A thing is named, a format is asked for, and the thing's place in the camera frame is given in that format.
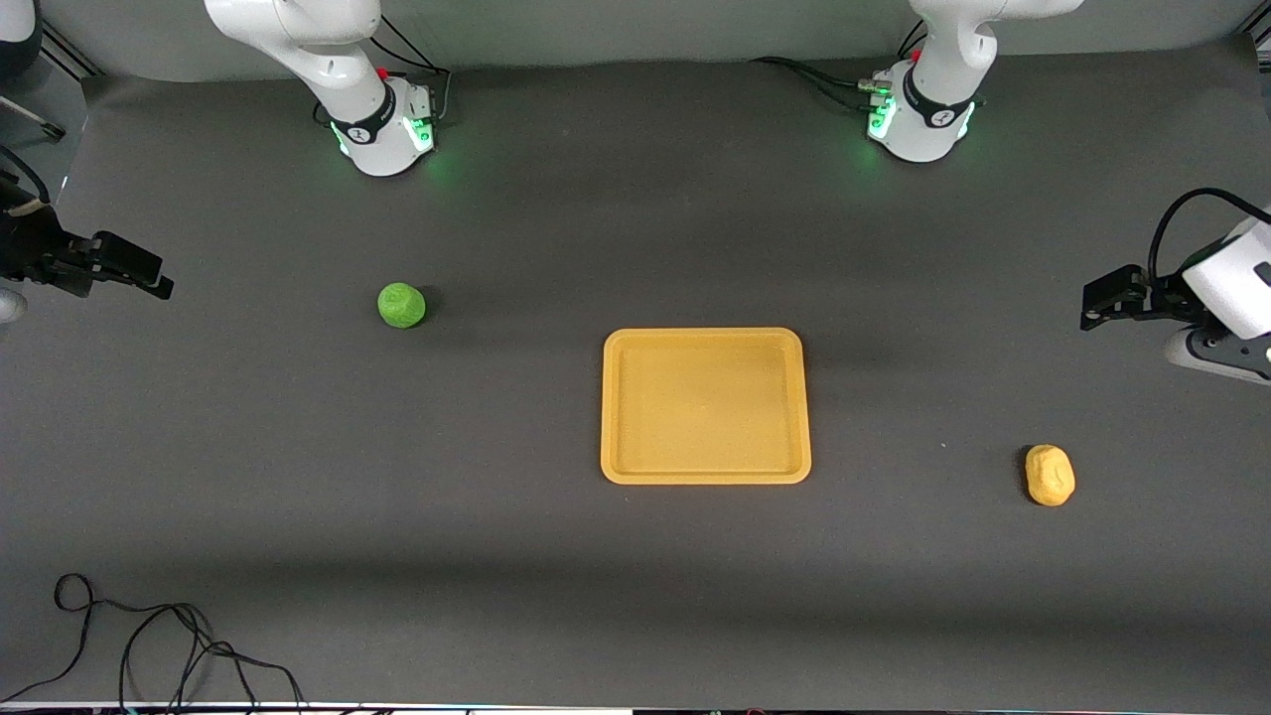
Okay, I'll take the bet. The black arm base cable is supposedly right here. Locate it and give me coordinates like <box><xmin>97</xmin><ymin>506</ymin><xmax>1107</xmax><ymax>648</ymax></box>
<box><xmin>750</xmin><ymin>56</ymin><xmax>887</xmax><ymax>106</ymax></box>
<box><xmin>365</xmin><ymin>14</ymin><xmax>454</xmax><ymax>126</ymax></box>

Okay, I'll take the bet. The thin black loose cable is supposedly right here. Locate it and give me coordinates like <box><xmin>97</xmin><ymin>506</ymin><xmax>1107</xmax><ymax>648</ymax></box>
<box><xmin>0</xmin><ymin>573</ymin><xmax>309</xmax><ymax>715</ymax></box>

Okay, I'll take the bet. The black right arm base cable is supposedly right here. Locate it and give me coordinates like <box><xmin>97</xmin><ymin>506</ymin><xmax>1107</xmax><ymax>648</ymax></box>
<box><xmin>365</xmin><ymin>14</ymin><xmax>454</xmax><ymax>126</ymax></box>

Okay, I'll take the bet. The dark grey table cloth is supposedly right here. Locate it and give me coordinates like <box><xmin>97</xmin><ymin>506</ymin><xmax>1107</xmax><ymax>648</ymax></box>
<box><xmin>0</xmin><ymin>35</ymin><xmax>1271</xmax><ymax>711</ymax></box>

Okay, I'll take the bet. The black left arm base cable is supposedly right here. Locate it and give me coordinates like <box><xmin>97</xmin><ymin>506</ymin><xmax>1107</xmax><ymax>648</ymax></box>
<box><xmin>750</xmin><ymin>56</ymin><xmax>887</xmax><ymax>106</ymax></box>

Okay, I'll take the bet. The green apple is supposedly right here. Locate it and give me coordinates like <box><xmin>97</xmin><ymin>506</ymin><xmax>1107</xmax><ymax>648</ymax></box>
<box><xmin>377</xmin><ymin>283</ymin><xmax>427</xmax><ymax>330</ymax></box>

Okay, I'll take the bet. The orange plastic tray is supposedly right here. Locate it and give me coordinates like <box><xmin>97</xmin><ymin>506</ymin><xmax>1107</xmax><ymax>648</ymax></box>
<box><xmin>600</xmin><ymin>327</ymin><xmax>813</xmax><ymax>487</ymax></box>

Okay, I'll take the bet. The yellow-brown potato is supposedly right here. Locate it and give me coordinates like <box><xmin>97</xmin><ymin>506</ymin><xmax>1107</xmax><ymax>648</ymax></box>
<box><xmin>1025</xmin><ymin>444</ymin><xmax>1076</xmax><ymax>507</ymax></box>

